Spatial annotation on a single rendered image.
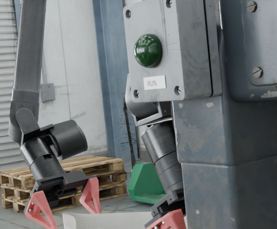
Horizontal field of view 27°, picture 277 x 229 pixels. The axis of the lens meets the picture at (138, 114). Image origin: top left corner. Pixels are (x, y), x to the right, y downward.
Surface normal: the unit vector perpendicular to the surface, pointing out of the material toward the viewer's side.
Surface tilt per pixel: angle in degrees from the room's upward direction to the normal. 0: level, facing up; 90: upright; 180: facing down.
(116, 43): 90
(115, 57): 90
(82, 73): 90
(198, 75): 90
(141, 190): 75
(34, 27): 62
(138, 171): 48
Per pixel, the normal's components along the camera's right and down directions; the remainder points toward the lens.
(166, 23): -0.80, 0.11
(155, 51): 0.25, 0.13
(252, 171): 0.60, -0.02
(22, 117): 0.22, -0.47
